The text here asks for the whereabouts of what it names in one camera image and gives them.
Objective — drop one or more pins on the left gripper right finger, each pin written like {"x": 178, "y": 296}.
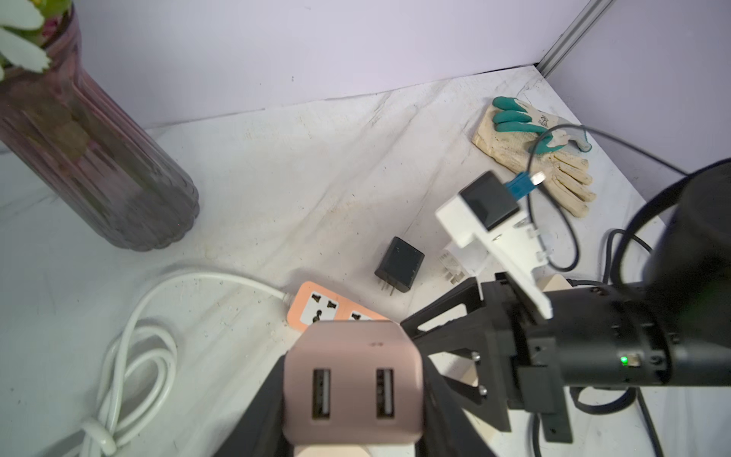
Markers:
{"x": 447, "y": 430}

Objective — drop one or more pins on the aluminium frame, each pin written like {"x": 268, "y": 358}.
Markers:
{"x": 571, "y": 37}

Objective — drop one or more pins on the beige work glove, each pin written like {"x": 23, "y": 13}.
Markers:
{"x": 566, "y": 173}

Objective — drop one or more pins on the tall white USB charger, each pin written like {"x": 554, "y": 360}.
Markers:
{"x": 461, "y": 263}

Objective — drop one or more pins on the green grey work glove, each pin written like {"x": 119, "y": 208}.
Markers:
{"x": 516, "y": 116}

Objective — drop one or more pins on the pink dual USB charger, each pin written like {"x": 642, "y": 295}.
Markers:
{"x": 353, "y": 383}

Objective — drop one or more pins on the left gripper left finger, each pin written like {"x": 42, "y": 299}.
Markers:
{"x": 259, "y": 432}

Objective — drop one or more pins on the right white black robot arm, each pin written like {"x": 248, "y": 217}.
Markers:
{"x": 663, "y": 320}

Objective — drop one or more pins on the black plug adapter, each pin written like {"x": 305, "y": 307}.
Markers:
{"x": 400, "y": 265}

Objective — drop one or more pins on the orange USB power strip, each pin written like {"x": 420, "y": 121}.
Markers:
{"x": 314, "y": 303}

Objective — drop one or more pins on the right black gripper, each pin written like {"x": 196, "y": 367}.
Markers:
{"x": 595, "y": 339}

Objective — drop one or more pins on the dark ribbed vase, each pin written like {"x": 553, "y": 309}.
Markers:
{"x": 64, "y": 127}

